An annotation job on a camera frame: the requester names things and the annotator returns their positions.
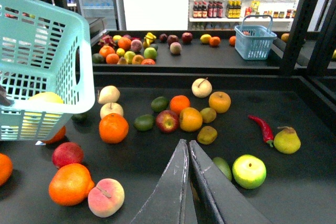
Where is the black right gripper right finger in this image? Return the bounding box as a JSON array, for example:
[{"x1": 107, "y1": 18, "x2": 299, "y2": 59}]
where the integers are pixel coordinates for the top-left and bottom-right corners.
[{"x1": 188, "y1": 140, "x2": 270, "y2": 223}]

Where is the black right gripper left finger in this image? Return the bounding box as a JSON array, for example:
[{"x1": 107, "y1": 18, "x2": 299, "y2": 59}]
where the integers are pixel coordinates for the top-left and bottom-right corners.
[{"x1": 131, "y1": 139, "x2": 190, "y2": 223}]

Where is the yellow lemon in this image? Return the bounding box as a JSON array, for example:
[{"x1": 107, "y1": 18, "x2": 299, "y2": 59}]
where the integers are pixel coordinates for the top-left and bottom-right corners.
[{"x1": 25, "y1": 91, "x2": 65, "y2": 120}]

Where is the light blue shopping basket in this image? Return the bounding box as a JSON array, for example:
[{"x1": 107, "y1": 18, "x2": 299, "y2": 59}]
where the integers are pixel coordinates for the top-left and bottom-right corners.
[{"x1": 1, "y1": 0, "x2": 95, "y2": 141}]

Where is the blue basket on far shelf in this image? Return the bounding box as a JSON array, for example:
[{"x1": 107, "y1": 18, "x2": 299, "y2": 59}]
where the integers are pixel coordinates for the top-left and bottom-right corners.
[{"x1": 234, "y1": 15, "x2": 277, "y2": 60}]

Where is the green avocado front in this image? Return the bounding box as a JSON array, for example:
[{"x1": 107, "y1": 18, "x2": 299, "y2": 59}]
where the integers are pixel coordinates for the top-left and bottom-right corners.
[{"x1": 212, "y1": 157, "x2": 232, "y2": 181}]

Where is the green apple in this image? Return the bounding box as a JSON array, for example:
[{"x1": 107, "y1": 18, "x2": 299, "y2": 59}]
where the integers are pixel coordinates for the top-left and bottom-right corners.
[{"x1": 232, "y1": 154, "x2": 267, "y2": 189}]

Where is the pink peach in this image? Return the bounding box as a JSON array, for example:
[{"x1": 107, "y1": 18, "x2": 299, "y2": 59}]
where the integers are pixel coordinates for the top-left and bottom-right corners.
[{"x1": 88, "y1": 178, "x2": 125, "y2": 218}]

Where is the brown kiwi lower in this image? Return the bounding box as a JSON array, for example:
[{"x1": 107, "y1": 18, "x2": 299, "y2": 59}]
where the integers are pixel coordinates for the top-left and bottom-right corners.
[{"x1": 196, "y1": 126, "x2": 218, "y2": 145}]

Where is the brown kiwi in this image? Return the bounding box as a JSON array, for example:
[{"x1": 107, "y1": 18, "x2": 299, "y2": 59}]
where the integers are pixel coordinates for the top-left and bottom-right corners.
[
  {"x1": 196, "y1": 126, "x2": 218, "y2": 145},
  {"x1": 200, "y1": 107, "x2": 217, "y2": 123}
]

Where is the red yellow apple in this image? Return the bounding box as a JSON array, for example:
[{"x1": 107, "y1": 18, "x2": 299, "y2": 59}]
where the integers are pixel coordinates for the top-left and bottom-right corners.
[{"x1": 155, "y1": 110, "x2": 180, "y2": 134}]

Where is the red chili pepper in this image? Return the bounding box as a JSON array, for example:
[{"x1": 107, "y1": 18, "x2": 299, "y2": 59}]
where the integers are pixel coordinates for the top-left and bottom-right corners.
[{"x1": 248, "y1": 115, "x2": 274, "y2": 147}]

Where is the green lime lower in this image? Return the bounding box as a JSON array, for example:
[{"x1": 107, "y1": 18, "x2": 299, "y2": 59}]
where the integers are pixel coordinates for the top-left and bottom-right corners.
[{"x1": 133, "y1": 114, "x2": 155, "y2": 132}]

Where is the green lime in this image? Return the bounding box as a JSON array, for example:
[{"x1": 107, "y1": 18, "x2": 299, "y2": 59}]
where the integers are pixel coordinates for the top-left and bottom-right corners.
[
  {"x1": 151, "y1": 96, "x2": 169, "y2": 113},
  {"x1": 133, "y1": 114, "x2": 155, "y2": 132}
]

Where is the yellow orange apple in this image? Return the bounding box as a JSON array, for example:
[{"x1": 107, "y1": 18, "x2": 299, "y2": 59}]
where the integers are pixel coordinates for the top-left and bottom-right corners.
[
  {"x1": 208, "y1": 91, "x2": 232, "y2": 114},
  {"x1": 180, "y1": 107, "x2": 203, "y2": 132}
]

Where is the brown kiwi upper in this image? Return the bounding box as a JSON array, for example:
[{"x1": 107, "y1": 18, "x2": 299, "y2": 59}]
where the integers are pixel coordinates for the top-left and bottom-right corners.
[{"x1": 200, "y1": 107, "x2": 217, "y2": 123}]

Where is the yellow green pear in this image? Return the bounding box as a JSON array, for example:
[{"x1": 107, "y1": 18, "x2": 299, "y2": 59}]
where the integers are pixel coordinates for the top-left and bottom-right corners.
[{"x1": 273, "y1": 126, "x2": 301, "y2": 154}]

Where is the large orange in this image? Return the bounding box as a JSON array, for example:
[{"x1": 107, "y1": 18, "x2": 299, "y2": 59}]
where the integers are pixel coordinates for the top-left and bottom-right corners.
[{"x1": 99, "y1": 113, "x2": 129, "y2": 144}]

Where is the green lime upper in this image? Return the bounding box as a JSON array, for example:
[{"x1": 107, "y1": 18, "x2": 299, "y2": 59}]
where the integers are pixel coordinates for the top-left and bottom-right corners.
[{"x1": 151, "y1": 96, "x2": 169, "y2": 113}]

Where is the small tangerine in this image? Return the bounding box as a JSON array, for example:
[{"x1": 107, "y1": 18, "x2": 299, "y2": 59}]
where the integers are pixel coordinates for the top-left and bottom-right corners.
[{"x1": 170, "y1": 95, "x2": 191, "y2": 115}]

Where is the white apple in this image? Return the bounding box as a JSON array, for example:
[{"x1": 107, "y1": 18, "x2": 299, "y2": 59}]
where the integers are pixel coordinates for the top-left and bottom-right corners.
[{"x1": 100, "y1": 102, "x2": 124, "y2": 119}]

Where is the red round fruit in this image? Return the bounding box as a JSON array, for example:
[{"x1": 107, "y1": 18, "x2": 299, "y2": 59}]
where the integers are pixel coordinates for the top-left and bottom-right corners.
[{"x1": 51, "y1": 142, "x2": 84, "y2": 168}]

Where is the white pear with stem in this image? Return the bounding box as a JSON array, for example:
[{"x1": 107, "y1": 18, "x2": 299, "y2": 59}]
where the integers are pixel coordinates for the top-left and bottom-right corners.
[{"x1": 192, "y1": 78, "x2": 212, "y2": 98}]

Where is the dark green avocado left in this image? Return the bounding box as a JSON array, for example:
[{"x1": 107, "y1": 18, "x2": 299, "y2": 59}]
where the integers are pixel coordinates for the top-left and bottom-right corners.
[{"x1": 71, "y1": 112, "x2": 88, "y2": 123}]

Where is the white pear left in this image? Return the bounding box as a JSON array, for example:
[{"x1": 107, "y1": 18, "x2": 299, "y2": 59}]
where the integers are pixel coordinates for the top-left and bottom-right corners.
[{"x1": 98, "y1": 86, "x2": 120, "y2": 104}]

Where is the orange persimmon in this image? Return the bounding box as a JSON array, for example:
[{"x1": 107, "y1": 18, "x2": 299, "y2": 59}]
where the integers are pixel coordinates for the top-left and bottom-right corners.
[{"x1": 42, "y1": 126, "x2": 66, "y2": 144}]

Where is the far fruit pile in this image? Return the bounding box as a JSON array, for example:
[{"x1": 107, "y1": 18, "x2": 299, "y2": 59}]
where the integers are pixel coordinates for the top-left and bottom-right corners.
[{"x1": 91, "y1": 32, "x2": 158, "y2": 65}]

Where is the orange at left edge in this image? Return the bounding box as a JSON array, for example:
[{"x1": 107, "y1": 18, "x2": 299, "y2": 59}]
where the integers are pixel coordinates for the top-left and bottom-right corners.
[{"x1": 0, "y1": 153, "x2": 13, "y2": 186}]

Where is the black shelf frame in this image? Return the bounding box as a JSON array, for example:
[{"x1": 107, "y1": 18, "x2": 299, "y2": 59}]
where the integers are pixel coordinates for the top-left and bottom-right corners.
[{"x1": 15, "y1": 0, "x2": 336, "y2": 78}]

